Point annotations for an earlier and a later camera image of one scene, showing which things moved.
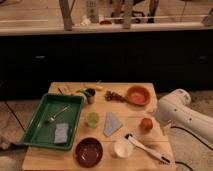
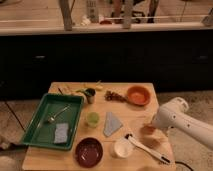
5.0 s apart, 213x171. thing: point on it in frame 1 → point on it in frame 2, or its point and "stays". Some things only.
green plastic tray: [54, 122] stays
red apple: [146, 124] → [147, 129]
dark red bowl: [89, 152] stays
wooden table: [122, 130] stays
